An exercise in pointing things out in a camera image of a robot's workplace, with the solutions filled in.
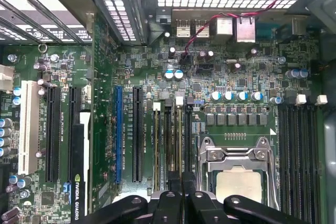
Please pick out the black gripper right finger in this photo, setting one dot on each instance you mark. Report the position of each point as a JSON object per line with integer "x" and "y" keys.
{"x": 202, "y": 208}

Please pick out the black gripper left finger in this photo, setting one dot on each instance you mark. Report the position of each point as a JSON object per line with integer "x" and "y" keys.
{"x": 164, "y": 208}

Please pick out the green RAM stick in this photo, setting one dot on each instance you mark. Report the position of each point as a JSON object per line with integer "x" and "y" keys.
{"x": 157, "y": 150}
{"x": 178, "y": 140}

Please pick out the black RAM slot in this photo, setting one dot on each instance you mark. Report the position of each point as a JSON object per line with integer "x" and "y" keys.
{"x": 302, "y": 155}
{"x": 188, "y": 134}
{"x": 282, "y": 155}
{"x": 169, "y": 134}

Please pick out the RAM slot with white clips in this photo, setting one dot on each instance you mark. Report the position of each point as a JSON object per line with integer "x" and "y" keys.
{"x": 312, "y": 155}
{"x": 156, "y": 106}
{"x": 179, "y": 100}
{"x": 291, "y": 155}

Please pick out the silver CPU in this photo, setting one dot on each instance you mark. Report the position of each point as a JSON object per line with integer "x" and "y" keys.
{"x": 239, "y": 187}

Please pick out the metal locking lever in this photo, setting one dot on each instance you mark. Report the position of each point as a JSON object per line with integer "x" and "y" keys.
{"x": 270, "y": 171}
{"x": 200, "y": 163}

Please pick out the black expansion slot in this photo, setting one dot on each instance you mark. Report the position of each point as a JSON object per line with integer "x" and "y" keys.
{"x": 137, "y": 134}
{"x": 52, "y": 134}
{"x": 74, "y": 103}

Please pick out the blue expansion slot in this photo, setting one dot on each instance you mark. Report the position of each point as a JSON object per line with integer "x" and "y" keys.
{"x": 118, "y": 134}

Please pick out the black graphics card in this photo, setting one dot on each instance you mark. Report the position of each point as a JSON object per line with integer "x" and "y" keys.
{"x": 78, "y": 155}

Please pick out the black PC case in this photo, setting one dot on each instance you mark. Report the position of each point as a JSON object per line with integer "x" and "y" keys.
{"x": 329, "y": 155}

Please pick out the green motherboard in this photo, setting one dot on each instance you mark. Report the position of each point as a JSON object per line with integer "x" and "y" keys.
{"x": 147, "y": 64}

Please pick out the white expansion slot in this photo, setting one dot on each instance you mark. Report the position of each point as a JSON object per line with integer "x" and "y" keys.
{"x": 27, "y": 129}

